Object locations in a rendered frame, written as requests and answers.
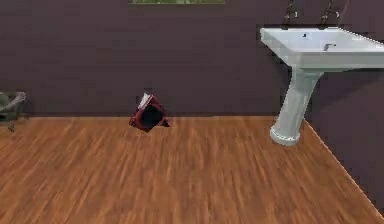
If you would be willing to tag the dark red bin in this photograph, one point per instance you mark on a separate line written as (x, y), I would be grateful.
(150, 115)

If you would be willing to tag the green grey chair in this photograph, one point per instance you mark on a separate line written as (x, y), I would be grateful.
(10, 106)

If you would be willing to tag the white pedestal sink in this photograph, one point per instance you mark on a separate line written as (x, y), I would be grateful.
(310, 53)

